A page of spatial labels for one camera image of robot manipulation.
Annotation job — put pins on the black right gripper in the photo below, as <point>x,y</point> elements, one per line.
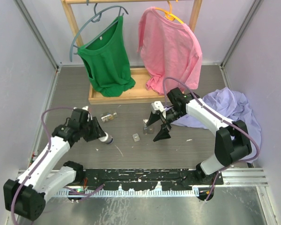
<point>163,133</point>

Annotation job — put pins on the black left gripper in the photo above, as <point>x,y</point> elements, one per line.
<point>99,132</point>

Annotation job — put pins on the white capped pill bottle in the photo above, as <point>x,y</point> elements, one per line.
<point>107,139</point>

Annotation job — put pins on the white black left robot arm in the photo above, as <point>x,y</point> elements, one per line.
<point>28,194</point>

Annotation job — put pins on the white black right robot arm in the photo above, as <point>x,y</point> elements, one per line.
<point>231,137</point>

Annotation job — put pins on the clear bottle of yellow capsules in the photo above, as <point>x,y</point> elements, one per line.
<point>105,117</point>

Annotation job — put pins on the wooden clothes rack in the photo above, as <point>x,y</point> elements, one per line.
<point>139,94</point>

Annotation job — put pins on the green t-shirt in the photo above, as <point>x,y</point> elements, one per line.
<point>107,63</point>

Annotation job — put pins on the pink t-shirt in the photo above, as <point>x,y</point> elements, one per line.
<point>168,50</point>

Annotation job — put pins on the lavender crumpled cloth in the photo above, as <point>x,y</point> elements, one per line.
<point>234,105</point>

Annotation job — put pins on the yellow clothes hanger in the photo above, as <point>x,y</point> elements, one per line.
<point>168,13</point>

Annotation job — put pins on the grey-blue clothes hanger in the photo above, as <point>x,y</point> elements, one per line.
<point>102,15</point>

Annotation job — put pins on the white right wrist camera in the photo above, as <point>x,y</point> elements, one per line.
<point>158,108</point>

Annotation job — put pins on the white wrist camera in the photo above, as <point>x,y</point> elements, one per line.
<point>86,108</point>
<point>158,108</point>

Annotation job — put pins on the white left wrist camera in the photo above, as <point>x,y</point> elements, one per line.
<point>86,108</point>

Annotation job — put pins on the white slotted cable duct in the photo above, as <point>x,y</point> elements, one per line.
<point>158,192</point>

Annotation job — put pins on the aluminium frame rail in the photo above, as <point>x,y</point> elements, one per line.
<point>233,177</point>

